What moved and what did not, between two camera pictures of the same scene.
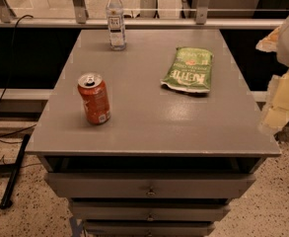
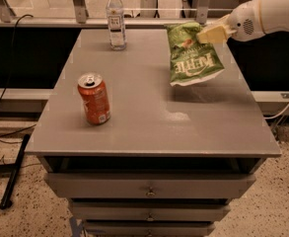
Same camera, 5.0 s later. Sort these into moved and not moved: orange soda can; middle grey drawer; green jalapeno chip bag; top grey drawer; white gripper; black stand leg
Moved: white gripper; green jalapeno chip bag
Not moved: black stand leg; middle grey drawer; orange soda can; top grey drawer
